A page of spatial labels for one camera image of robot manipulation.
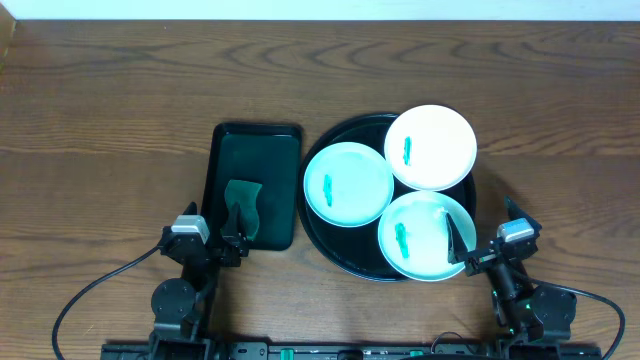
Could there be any black rectangular tray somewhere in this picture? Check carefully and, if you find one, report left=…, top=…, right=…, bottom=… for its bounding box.
left=200, top=123, right=301, bottom=251

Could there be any white plate top right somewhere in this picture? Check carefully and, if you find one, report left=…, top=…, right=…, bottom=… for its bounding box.
left=383, top=105, right=478, bottom=191

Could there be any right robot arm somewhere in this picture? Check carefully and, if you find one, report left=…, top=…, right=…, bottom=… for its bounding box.
left=444, top=198, right=577, bottom=359

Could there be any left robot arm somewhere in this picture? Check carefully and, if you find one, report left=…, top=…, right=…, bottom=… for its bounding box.
left=149, top=203, right=249, bottom=360

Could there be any mint plate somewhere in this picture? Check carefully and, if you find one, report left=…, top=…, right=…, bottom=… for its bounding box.
left=303, top=142, right=394, bottom=228
left=377, top=191, right=477, bottom=282

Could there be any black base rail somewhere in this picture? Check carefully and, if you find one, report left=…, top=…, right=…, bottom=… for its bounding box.
left=100, top=340, right=602, bottom=360

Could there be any green sponge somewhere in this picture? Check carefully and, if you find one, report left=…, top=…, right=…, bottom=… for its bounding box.
left=224, top=180, right=262, bottom=241

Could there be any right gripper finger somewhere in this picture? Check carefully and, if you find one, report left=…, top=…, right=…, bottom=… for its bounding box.
left=445, top=213, right=469, bottom=264
left=504, top=196, right=541, bottom=231

